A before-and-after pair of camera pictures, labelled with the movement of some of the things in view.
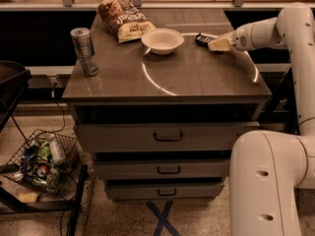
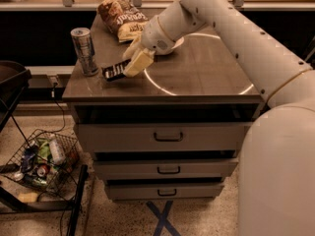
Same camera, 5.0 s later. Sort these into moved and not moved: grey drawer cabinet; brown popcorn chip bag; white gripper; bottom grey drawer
Moved: white gripper
Not moved: brown popcorn chip bag; grey drawer cabinet; bottom grey drawer
